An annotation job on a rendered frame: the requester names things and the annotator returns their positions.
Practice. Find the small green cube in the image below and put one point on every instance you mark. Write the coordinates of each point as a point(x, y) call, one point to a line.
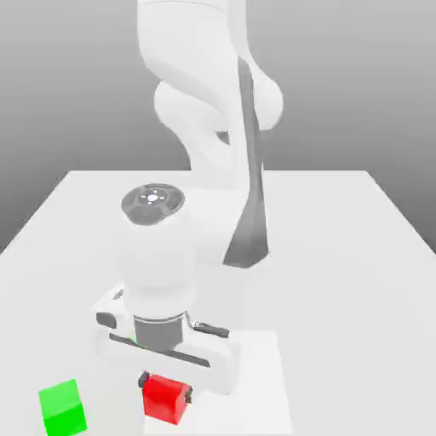
point(63, 408)

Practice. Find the small red cube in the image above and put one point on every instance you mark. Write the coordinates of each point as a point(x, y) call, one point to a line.
point(163, 398)

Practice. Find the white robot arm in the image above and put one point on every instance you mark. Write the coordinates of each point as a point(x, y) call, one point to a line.
point(190, 102)

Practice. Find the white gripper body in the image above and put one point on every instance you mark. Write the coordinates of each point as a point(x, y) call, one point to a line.
point(221, 361)

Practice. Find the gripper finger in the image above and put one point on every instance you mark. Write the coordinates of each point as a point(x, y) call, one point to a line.
point(188, 395)
point(143, 379)

